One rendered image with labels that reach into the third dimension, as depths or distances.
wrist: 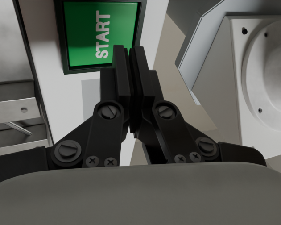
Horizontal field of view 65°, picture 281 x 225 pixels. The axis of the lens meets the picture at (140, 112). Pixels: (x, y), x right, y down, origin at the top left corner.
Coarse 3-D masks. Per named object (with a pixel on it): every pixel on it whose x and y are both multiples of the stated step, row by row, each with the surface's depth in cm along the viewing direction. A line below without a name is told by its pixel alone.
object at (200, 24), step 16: (176, 0) 52; (192, 0) 47; (208, 0) 44; (224, 0) 33; (240, 0) 34; (256, 0) 35; (272, 0) 36; (176, 16) 53; (192, 16) 47; (208, 16) 35; (192, 32) 37; (208, 32) 37; (192, 48) 38; (208, 48) 40; (176, 64) 42; (192, 64) 42; (192, 80) 45; (192, 96) 50
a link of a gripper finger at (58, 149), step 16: (112, 64) 12; (128, 64) 11; (112, 80) 11; (128, 80) 10; (112, 96) 10; (128, 96) 9; (128, 112) 10; (80, 128) 9; (64, 144) 8; (80, 144) 8; (64, 160) 8; (80, 160) 8
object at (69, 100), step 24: (24, 0) 12; (48, 0) 13; (168, 0) 15; (24, 24) 13; (48, 24) 14; (144, 24) 16; (48, 48) 15; (144, 48) 17; (48, 72) 16; (96, 72) 18; (48, 96) 18; (72, 96) 19; (96, 96) 20; (48, 120) 20; (72, 120) 21
